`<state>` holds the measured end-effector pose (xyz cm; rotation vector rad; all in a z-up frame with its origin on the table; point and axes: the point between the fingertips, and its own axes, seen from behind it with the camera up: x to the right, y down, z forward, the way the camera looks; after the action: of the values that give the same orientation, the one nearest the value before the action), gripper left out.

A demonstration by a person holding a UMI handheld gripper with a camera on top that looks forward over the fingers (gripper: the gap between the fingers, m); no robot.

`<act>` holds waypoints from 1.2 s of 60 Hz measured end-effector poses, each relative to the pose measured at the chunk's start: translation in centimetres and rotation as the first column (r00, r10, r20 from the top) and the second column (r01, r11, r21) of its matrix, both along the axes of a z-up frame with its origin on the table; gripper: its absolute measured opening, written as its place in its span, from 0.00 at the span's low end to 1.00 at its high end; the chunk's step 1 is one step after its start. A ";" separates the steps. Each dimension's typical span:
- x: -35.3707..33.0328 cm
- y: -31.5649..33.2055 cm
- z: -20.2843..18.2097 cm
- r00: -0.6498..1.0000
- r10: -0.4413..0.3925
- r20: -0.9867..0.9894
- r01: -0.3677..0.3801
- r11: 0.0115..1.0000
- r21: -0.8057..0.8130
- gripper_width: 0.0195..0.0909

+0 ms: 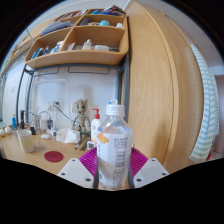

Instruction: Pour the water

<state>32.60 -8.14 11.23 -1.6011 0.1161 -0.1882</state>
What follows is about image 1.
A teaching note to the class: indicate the tree creature figurine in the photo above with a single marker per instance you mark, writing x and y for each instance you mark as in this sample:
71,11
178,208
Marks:
81,116

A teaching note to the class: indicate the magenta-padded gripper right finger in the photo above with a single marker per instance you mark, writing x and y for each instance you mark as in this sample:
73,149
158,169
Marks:
151,170

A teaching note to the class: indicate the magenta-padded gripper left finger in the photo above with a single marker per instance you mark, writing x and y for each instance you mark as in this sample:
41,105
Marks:
74,171

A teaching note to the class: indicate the green striped hanging towel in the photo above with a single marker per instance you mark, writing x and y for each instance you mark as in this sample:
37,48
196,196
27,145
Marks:
206,116

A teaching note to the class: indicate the flat round red coaster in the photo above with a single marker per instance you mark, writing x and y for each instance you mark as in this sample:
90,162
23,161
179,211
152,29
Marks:
53,156

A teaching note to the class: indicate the wooden wardrobe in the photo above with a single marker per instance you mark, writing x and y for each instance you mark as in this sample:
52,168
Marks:
156,83

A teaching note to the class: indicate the small blue bottle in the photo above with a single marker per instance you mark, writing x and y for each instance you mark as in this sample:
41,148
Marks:
14,122

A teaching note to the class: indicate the white power adapter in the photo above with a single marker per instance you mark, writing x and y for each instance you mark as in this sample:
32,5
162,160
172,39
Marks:
44,124

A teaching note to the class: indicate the small white oval case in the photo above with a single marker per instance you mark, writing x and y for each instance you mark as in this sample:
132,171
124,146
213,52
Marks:
45,136

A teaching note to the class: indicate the black electric shaver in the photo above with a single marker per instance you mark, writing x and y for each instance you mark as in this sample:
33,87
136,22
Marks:
22,119

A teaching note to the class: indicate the small white round object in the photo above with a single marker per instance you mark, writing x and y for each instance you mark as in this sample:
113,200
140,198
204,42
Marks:
1,132
8,130

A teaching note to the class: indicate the small white cube clock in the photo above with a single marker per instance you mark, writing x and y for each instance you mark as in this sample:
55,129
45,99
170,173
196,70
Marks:
91,145

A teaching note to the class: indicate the small black box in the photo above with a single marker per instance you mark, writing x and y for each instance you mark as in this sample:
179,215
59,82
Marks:
33,130

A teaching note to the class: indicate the wooden shelf unit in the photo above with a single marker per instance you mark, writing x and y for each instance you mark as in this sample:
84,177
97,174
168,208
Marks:
76,58

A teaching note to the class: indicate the white red-pump lotion bottle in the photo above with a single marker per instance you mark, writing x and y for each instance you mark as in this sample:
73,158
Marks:
95,128

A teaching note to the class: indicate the clear plastic water bottle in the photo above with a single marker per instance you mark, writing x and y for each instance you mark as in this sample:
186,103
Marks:
115,150

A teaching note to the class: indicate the grey metal frame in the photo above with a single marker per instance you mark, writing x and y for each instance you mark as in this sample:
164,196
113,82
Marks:
126,86

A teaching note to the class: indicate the white cup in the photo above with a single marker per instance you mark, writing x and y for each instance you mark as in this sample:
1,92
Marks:
26,141

